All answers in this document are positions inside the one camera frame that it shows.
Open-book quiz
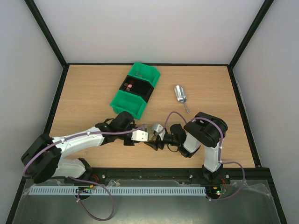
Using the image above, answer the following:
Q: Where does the white round jar lid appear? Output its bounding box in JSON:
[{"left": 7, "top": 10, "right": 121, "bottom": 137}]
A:
[{"left": 142, "top": 124, "right": 155, "bottom": 141}]

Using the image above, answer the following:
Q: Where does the silver metal scoop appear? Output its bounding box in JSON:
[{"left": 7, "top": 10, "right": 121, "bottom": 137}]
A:
[{"left": 174, "top": 85, "right": 189, "bottom": 113}]

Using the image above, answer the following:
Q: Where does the black bin with lollipops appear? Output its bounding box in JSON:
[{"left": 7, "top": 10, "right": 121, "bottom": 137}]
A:
[{"left": 119, "top": 75, "right": 154, "bottom": 103}]

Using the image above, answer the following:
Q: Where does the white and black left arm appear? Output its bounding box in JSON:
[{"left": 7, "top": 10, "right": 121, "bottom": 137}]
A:
[{"left": 21, "top": 112, "right": 148, "bottom": 183}]

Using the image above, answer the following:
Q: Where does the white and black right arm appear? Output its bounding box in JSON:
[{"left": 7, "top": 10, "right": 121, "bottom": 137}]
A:
[{"left": 145, "top": 112, "right": 228, "bottom": 183}]

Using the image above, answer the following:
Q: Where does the green bin with star candies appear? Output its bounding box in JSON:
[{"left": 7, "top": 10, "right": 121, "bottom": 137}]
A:
[{"left": 128, "top": 62, "right": 161, "bottom": 88}]

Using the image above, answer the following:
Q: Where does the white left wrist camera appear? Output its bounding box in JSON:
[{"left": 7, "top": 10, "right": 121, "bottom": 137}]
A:
[{"left": 131, "top": 130, "right": 148, "bottom": 141}]

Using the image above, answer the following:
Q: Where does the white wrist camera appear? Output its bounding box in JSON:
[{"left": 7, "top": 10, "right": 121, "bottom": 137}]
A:
[
  {"left": 152, "top": 123, "right": 164, "bottom": 136},
  {"left": 131, "top": 130, "right": 148, "bottom": 141}
]

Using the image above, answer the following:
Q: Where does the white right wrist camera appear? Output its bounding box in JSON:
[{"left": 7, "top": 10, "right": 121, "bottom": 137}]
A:
[{"left": 152, "top": 123, "right": 164, "bottom": 136}]

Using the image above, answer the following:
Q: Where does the light blue slotted cable duct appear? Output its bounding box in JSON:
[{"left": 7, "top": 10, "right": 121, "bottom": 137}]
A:
[{"left": 28, "top": 186, "right": 206, "bottom": 196}]

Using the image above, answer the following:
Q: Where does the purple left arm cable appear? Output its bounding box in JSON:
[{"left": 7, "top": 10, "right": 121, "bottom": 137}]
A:
[{"left": 22, "top": 123, "right": 147, "bottom": 220}]

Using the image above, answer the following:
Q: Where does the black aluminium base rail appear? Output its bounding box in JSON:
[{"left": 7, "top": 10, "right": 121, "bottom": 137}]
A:
[{"left": 23, "top": 166, "right": 271, "bottom": 185}]

